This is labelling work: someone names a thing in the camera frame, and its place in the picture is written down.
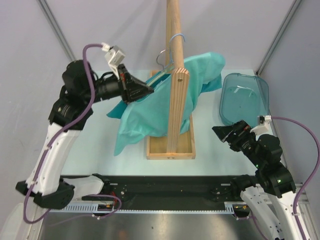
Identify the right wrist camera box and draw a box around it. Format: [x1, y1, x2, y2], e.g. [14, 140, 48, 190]
[250, 115, 272, 136]

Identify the white slotted cable duct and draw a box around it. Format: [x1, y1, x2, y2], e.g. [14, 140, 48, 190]
[61, 200, 249, 215]

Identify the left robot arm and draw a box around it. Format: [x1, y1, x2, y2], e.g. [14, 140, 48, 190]
[15, 60, 111, 210]

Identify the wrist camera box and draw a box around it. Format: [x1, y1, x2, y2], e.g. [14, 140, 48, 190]
[250, 115, 272, 136]
[101, 42, 126, 66]

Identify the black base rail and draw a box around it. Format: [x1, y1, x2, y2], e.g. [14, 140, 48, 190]
[59, 174, 261, 211]

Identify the light blue wire hanger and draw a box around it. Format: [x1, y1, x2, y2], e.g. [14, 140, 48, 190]
[169, 33, 185, 68]

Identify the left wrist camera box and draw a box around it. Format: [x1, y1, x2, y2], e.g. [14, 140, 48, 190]
[101, 42, 126, 66]

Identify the pale green plastic hanger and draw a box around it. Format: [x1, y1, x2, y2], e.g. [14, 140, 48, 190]
[147, 48, 174, 87]

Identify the light teal t shirt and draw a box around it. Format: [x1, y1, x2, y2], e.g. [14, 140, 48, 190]
[106, 76, 195, 157]

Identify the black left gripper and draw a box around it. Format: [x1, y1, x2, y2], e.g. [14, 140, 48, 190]
[82, 63, 154, 105]

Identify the dark teal t shirt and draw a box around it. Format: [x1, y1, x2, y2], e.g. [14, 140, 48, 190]
[184, 52, 226, 98]

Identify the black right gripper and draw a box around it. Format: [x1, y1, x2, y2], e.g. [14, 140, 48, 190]
[211, 118, 263, 168]

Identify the wooden clothes rack stand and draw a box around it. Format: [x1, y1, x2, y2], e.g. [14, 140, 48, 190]
[146, 0, 196, 160]

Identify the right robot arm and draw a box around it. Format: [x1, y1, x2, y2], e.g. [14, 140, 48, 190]
[212, 115, 310, 240]

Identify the translucent teal plastic bin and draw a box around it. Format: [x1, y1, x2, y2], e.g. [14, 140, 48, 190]
[219, 73, 269, 128]

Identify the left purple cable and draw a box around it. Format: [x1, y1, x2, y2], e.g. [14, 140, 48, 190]
[23, 43, 123, 224]

